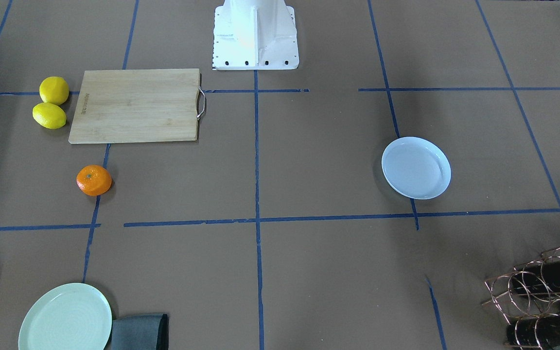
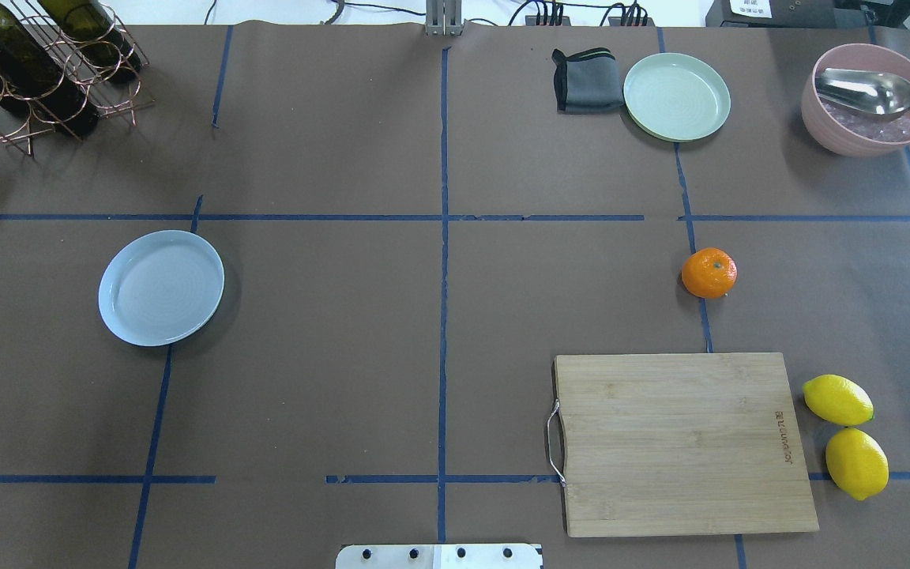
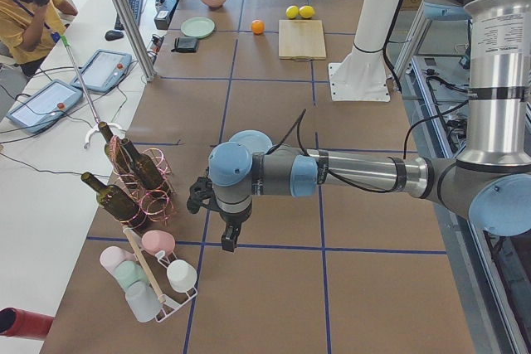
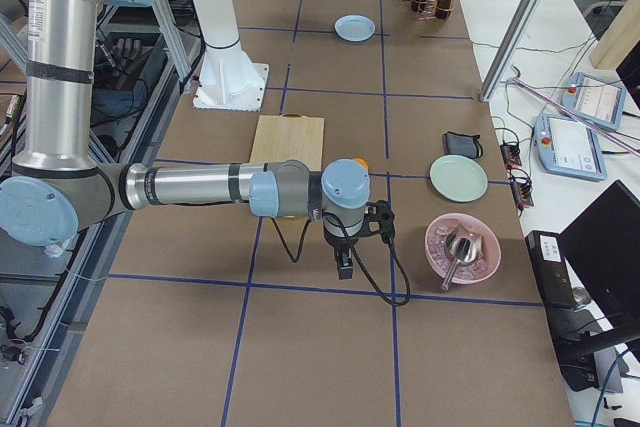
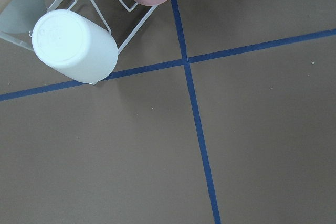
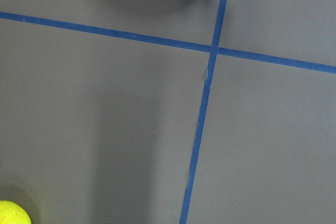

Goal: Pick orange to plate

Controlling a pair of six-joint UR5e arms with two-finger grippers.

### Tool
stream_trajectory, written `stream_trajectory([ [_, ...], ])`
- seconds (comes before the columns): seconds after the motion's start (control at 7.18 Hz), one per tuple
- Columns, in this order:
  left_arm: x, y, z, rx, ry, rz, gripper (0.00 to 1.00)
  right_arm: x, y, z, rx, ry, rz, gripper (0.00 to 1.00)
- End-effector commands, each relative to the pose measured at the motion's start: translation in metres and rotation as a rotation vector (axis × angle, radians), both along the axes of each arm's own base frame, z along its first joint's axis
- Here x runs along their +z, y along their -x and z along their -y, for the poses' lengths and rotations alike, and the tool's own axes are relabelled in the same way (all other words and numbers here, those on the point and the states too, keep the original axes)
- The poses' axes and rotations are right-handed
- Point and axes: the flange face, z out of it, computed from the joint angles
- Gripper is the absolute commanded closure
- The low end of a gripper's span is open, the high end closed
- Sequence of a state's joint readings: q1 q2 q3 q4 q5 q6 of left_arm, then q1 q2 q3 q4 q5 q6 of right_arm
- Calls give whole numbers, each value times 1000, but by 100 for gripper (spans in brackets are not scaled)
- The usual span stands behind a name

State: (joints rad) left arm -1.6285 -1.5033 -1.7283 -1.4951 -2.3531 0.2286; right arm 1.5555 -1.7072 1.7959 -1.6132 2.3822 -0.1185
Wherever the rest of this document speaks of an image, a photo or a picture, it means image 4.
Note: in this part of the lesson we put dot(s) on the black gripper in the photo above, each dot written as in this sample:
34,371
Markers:
338,243

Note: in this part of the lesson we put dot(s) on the orange fruit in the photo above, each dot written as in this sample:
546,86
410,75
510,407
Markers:
361,162

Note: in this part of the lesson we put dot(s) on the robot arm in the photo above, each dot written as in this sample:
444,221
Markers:
56,188

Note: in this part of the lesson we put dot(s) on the light green plate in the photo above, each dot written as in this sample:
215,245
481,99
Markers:
458,178

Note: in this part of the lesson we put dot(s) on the light blue plate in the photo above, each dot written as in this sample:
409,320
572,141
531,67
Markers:
354,28

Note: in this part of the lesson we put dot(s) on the pink bowl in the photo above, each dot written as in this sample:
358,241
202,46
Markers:
482,269

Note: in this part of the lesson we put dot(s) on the metal scoop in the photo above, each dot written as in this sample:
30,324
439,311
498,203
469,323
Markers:
463,247

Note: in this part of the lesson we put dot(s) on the wooden cutting board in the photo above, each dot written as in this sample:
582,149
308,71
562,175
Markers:
289,137

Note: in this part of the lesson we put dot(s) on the dark grey folded cloth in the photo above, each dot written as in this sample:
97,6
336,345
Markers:
462,145

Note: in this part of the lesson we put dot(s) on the blue teach pendant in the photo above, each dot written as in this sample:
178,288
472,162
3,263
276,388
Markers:
597,100
568,148

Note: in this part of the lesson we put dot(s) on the black computer monitor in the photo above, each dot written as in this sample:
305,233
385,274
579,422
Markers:
602,247

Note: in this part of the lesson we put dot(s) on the reacher grabber stick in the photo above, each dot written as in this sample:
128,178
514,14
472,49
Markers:
517,81

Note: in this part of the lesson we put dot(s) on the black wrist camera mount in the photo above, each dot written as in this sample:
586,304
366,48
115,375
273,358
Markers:
378,220

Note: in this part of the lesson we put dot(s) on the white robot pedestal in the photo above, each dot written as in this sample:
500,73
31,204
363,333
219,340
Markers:
228,79

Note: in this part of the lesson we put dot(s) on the aluminium frame post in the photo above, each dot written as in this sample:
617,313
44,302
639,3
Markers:
507,47

